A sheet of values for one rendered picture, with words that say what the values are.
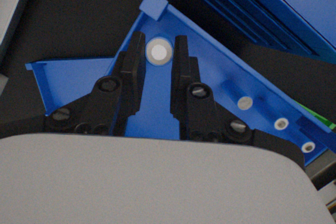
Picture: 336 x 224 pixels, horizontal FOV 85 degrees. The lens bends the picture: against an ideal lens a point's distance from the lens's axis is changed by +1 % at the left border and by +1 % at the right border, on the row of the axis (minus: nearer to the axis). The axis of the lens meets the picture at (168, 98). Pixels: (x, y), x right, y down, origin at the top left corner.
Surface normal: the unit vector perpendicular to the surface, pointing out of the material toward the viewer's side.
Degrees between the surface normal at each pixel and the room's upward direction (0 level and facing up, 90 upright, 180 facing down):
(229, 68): 0
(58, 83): 0
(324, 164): 90
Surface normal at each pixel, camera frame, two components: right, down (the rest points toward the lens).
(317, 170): -0.80, -0.56
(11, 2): 0.29, 0.55
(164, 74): 0.00, 0.38
